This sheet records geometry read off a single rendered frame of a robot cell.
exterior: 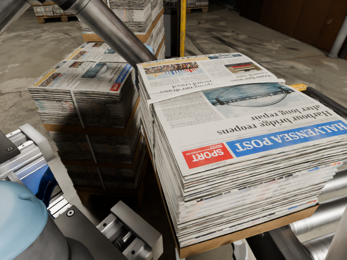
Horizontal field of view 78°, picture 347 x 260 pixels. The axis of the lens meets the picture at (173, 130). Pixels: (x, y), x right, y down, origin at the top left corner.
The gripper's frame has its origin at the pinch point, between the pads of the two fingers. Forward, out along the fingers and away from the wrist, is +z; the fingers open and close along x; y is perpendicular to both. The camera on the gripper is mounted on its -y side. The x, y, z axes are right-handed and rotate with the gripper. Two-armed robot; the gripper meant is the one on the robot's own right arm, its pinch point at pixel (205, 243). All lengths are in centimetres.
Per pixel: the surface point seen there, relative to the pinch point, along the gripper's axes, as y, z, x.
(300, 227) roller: -0.9, -2.0, -20.3
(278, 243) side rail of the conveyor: 0.0, -3.9, -13.5
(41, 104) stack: -4, 72, 44
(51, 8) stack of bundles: -45, 589, 132
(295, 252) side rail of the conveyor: -0.1, -6.0, -15.5
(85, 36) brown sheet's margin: 8, 125, 25
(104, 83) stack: 4, 68, 17
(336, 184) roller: -1.2, 4.6, -36.5
